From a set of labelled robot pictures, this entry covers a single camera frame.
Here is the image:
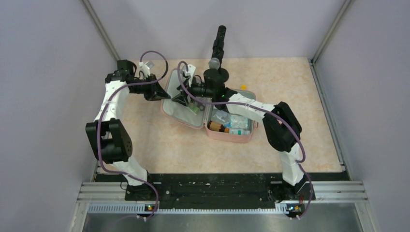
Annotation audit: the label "green gauze packet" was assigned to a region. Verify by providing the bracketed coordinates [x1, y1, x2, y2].
[230, 115, 249, 129]

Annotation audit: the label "small green box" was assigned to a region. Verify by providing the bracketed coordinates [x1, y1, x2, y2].
[188, 102, 201, 115]

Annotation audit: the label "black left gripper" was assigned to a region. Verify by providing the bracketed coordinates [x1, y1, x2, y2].
[131, 73, 171, 101]

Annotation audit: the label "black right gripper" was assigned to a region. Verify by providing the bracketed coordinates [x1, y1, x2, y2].
[172, 75, 215, 107]

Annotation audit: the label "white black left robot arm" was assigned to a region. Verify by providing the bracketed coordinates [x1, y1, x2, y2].
[85, 60, 170, 200]

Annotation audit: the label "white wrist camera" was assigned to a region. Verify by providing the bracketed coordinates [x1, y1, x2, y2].
[138, 61, 154, 78]
[180, 64, 196, 87]

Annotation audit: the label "brown bottle orange cap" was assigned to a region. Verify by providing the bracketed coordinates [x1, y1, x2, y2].
[207, 121, 229, 133]

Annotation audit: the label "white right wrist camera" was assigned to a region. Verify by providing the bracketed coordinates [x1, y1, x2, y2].
[180, 64, 196, 87]

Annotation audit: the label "white bottle green label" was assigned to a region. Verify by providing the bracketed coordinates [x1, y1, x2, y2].
[229, 128, 251, 135]

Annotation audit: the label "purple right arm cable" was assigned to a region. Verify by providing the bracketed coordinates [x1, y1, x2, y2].
[177, 60, 315, 220]

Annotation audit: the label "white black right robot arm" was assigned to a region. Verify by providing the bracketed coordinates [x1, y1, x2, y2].
[172, 67, 306, 199]

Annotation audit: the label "pink medicine kit case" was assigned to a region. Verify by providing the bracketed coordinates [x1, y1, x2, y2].
[160, 68, 259, 144]

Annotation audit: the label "black microphone on stand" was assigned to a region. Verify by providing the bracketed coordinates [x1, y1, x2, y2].
[208, 25, 229, 82]

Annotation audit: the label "black handled scissors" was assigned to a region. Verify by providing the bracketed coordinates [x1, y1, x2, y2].
[194, 102, 205, 112]

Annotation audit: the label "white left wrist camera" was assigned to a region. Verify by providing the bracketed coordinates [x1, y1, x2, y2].
[138, 61, 154, 78]

